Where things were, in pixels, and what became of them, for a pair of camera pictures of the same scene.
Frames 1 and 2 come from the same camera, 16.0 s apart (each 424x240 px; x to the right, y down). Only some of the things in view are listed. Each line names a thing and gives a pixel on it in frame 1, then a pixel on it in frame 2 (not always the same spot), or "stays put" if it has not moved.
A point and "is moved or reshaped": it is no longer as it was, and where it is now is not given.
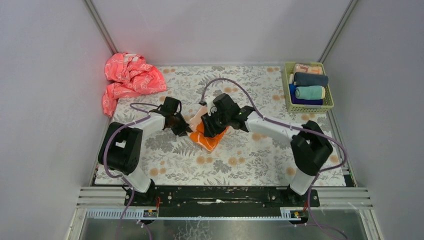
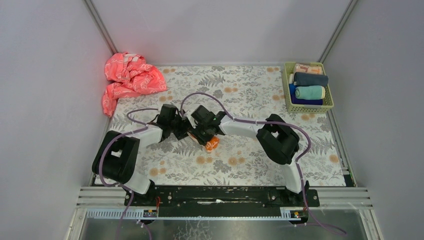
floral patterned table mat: x=220 y=126 stays put
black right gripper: x=209 y=125 to x=200 y=135
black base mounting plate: x=216 y=201 stays put
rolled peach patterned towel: x=308 y=69 stays put
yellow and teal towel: x=310 y=92 stays put
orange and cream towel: x=200 y=138 is moved or reshaped
